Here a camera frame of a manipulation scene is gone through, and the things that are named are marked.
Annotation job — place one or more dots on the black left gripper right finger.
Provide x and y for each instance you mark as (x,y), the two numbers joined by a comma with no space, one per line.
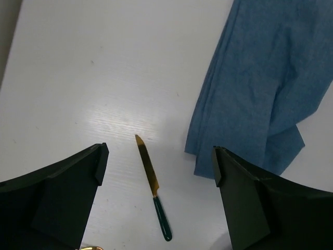
(266,211)

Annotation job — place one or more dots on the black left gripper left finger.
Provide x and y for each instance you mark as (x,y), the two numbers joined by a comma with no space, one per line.
(49,208)

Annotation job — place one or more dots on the gold fork green handle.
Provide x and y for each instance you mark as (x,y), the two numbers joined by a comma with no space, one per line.
(91,248)

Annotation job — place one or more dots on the gold knife green handle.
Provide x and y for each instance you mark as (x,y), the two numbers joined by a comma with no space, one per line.
(154,185)

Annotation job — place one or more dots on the blue cloth placemat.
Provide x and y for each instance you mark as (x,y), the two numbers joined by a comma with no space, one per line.
(270,70)

